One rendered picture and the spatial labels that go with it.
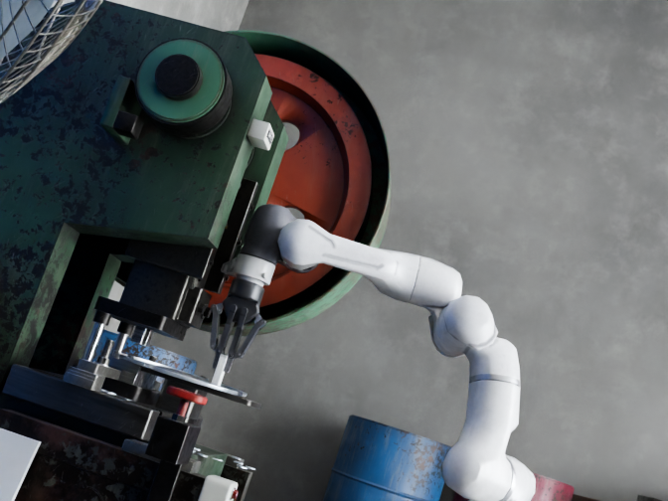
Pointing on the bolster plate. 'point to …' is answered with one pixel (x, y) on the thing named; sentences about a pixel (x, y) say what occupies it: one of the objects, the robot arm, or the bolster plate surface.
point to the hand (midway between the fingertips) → (220, 370)
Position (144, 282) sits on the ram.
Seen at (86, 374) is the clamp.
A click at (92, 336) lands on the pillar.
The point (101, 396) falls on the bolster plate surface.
